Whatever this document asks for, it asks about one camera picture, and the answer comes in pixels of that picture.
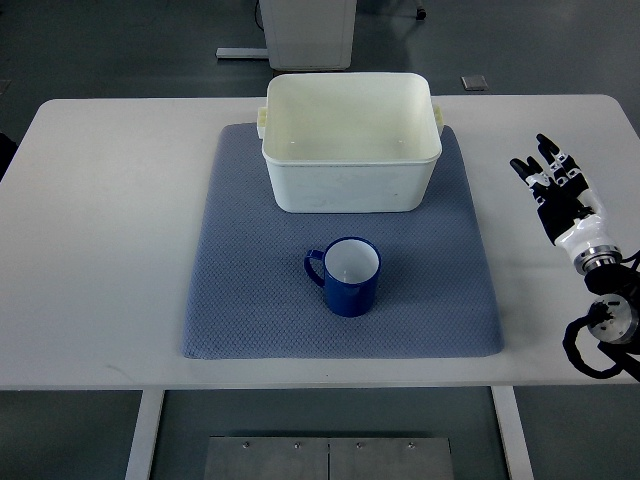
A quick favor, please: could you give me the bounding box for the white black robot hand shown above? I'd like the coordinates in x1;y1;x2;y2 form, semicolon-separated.
510;133;622;275

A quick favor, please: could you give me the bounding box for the blue enamel mug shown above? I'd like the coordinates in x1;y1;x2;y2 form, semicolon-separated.
303;237;382;318

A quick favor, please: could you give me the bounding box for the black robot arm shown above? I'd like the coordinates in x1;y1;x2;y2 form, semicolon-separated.
562;246;639;380

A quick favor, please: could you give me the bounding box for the white plastic box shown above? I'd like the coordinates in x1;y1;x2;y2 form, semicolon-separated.
257;72;443;213

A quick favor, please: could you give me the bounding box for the small grey floor plate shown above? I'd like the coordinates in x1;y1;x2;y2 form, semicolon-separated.
460;75;489;92

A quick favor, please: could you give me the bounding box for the white table right leg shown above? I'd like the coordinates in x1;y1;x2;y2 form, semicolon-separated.
491;386;534;480

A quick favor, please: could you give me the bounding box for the white table leg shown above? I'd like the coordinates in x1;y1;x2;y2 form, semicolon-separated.
491;386;534;480
125;389;165;480

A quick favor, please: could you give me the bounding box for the white cabinet in background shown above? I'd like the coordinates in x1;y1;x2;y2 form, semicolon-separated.
259;0;356;72

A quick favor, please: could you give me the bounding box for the blue quilted mat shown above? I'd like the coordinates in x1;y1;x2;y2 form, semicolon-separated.
182;124;504;360

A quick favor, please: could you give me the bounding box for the grey metal floor plate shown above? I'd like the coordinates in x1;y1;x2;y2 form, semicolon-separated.
204;436;454;479

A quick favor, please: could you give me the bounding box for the white table left leg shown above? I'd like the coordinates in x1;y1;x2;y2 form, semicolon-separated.
125;389;165;480

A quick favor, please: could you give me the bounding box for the grey floor bracket bar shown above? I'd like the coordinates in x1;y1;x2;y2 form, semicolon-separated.
216;47;269;60

